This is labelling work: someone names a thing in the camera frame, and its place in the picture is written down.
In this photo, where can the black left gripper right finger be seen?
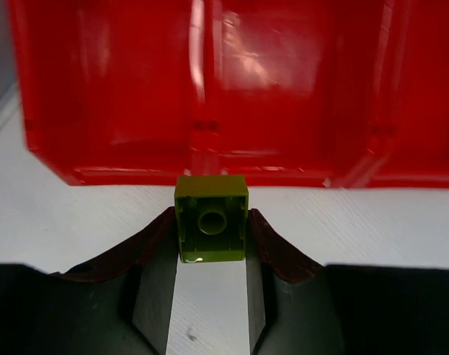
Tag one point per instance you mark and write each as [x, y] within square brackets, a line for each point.
[298, 306]

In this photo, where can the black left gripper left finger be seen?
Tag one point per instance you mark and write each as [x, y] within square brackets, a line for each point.
[119, 302]

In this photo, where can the small green lego brick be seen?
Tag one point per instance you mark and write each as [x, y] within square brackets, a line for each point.
[211, 213]

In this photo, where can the red compartment tray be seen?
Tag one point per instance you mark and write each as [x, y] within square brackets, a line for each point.
[324, 94]

